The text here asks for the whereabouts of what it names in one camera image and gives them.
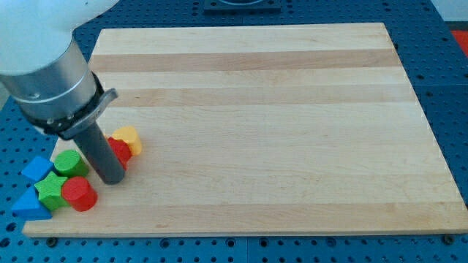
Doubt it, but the red star block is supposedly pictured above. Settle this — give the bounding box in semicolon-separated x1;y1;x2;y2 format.
107;137;132;170

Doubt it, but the light wooden board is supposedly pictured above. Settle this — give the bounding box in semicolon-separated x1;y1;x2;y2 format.
23;23;467;237

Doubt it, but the red cylinder block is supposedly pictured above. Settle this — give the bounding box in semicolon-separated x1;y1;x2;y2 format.
61;177;98;212

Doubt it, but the blue cube block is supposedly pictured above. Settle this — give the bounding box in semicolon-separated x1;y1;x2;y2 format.
21;156;54;183

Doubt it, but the blue triangle block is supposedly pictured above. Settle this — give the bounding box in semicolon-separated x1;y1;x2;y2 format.
12;187;52;221

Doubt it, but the green star block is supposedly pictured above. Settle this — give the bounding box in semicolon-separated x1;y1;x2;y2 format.
34;172;69;211

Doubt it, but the red object at edge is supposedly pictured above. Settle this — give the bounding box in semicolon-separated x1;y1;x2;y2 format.
451;30;468;56

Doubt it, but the yellow heart block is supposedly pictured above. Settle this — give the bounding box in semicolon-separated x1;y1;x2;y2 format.
111;126;143;156

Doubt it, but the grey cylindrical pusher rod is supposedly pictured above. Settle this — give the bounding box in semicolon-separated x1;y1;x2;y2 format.
73;122;125;185

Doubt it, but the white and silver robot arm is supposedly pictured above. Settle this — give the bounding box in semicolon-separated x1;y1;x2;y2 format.
1;0;118;140

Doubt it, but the green cylinder block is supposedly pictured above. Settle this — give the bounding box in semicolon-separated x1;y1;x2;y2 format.
54;150;89;178

